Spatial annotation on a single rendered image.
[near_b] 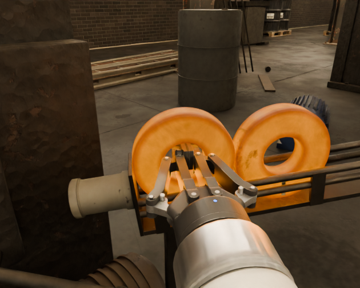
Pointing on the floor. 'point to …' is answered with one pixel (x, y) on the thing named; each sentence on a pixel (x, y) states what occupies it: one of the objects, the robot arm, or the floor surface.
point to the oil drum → (208, 58)
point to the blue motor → (315, 107)
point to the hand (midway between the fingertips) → (184, 148)
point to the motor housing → (127, 273)
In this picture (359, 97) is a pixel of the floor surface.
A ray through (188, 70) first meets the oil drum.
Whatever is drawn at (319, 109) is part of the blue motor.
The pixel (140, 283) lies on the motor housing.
